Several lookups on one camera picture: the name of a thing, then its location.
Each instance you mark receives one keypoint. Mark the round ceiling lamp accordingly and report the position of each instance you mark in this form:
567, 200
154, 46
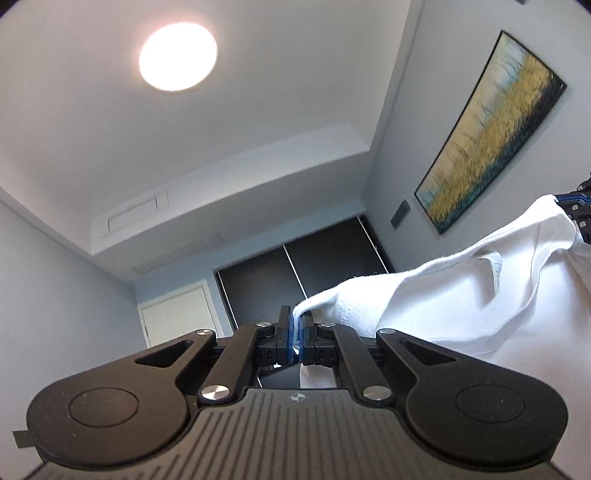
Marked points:
178, 56

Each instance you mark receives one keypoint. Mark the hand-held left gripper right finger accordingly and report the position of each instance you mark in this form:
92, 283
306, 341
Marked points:
303, 340

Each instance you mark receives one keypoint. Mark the dark wall panel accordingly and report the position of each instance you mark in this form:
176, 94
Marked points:
400, 213

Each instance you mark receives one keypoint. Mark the white t-shirt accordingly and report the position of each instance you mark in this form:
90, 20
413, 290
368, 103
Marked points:
452, 300

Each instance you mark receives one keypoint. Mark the framed yellow reed painting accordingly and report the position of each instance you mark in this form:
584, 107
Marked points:
494, 134

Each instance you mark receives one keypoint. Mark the white room door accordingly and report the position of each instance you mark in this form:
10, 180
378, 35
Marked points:
180, 314

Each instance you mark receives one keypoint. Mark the ceiling access hatch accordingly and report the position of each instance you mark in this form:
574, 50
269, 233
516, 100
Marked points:
138, 212

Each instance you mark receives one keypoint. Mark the dark sliding door wardrobe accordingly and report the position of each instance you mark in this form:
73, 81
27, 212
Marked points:
277, 277

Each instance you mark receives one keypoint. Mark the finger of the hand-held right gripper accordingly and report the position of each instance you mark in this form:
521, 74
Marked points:
582, 188
579, 213

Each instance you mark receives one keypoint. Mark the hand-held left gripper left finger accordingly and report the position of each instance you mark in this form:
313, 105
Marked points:
290, 336

